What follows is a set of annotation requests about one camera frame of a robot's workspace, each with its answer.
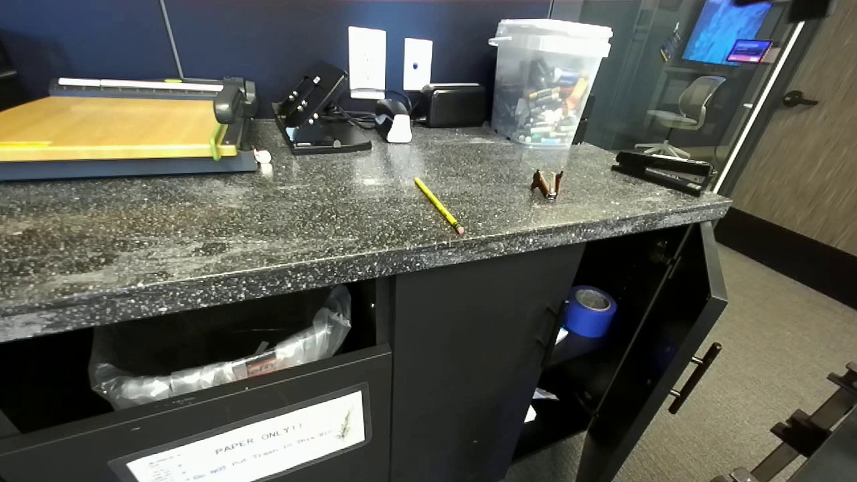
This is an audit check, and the yellow pencil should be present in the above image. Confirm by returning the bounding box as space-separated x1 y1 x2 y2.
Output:
409 173 468 239

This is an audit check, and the white tape dispenser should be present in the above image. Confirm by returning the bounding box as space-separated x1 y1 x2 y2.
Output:
373 91 419 148

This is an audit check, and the small dark red clip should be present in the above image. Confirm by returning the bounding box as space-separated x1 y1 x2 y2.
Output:
529 165 569 201

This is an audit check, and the black rectangular box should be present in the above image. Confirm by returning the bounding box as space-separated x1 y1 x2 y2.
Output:
419 81 491 130

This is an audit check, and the blue tape roll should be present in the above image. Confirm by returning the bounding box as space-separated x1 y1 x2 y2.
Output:
559 283 622 342

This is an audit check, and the small white object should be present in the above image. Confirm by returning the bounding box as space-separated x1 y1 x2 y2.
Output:
250 145 277 180

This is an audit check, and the clear plastic container of batteries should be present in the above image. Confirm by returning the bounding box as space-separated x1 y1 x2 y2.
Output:
488 16 617 153

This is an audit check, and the clear trash bag in bin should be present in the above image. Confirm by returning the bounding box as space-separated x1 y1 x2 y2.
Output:
87 283 357 413

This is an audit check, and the black stapler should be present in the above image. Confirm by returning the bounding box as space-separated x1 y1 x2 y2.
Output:
610 148 716 199

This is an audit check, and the open black cabinet door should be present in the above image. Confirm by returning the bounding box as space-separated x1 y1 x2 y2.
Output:
574 220 731 482

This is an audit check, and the grey office chair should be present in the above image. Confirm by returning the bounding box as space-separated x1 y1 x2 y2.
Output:
632 71 728 162

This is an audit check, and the paper cutter with yellow board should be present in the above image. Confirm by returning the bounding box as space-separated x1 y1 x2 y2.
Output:
0 75 262 188

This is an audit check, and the blue lit monitor screen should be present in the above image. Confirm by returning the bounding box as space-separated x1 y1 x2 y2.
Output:
681 0 778 70

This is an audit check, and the black room door lever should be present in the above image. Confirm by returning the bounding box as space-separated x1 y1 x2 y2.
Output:
782 86 822 113

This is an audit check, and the black trash drawer front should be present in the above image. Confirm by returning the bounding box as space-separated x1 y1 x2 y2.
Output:
0 342 396 482

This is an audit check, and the small white wall plate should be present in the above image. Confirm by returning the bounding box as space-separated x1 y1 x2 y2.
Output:
400 35 436 94

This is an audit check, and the tall white wall plate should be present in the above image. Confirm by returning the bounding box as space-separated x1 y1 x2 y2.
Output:
346 25 391 105

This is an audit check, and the black cabinet door handle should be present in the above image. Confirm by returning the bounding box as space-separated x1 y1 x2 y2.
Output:
668 339 727 418

